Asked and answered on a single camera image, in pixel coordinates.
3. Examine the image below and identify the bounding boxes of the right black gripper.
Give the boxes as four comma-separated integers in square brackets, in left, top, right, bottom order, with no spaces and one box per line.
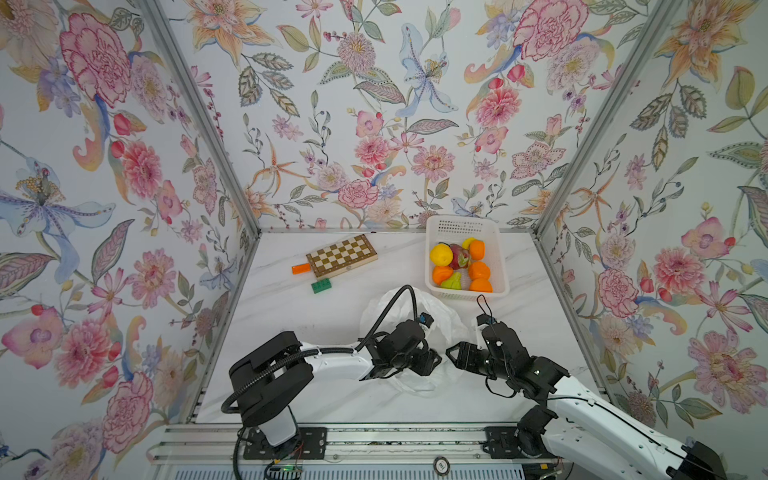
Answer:
[443,342,510,384]

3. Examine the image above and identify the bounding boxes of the white translucent plastic bag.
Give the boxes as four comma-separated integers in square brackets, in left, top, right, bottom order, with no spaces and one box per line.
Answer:
[357,285,470,398]

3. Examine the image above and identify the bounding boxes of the orange mandarin fruit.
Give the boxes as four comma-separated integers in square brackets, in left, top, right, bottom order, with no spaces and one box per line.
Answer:
[431,266,454,286]
[468,261,491,281]
[469,278,494,293]
[468,239,486,261]

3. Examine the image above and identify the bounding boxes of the green pear fruit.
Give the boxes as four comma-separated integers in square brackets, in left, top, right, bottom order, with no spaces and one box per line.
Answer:
[440,271,462,290]

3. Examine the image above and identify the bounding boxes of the red dragon fruit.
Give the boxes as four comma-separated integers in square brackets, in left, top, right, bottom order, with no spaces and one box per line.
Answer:
[449,243,471,270]

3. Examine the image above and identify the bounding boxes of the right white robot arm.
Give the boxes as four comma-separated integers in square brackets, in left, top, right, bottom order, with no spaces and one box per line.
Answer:
[446,314,727,479]

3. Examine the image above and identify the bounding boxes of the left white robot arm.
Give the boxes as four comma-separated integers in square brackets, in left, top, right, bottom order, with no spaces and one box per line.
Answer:
[221,313,441,448]

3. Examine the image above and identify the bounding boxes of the green toy building brick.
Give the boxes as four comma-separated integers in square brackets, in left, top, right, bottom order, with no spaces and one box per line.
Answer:
[311,279,332,294]

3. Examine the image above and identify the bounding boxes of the wooden folding chessboard box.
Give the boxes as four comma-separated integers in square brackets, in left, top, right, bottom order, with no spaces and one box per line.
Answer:
[306,234,378,280]

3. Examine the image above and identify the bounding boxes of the white perforated plastic basket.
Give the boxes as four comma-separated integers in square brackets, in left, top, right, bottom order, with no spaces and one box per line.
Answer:
[424,215,510,301]

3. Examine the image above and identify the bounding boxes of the orange toy building brick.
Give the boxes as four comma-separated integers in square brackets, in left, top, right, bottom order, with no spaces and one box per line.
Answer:
[292,263,312,275]

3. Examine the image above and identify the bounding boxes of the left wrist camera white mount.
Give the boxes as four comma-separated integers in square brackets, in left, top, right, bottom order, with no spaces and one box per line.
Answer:
[418,312,434,328]

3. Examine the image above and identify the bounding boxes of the black corrugated cable hose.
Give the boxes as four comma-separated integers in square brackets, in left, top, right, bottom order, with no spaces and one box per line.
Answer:
[220,284,420,415]

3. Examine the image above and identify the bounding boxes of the aluminium back bottom rail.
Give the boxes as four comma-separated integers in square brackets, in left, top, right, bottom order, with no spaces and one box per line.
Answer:
[259,225,536,234]

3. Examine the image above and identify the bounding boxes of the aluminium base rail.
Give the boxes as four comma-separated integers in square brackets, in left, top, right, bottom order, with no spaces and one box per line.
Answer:
[148,423,590,479]

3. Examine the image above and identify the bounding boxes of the aluminium corner post right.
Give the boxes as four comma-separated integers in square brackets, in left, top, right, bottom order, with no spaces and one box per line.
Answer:
[531,1,675,240]

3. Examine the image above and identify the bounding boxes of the aluminium corner post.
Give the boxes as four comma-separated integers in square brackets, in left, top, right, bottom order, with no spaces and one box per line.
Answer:
[531,1,675,240]
[138,0,261,240]

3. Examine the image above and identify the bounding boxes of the aluminium corner post left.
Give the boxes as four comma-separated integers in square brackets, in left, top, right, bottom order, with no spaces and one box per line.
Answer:
[138,0,261,240]

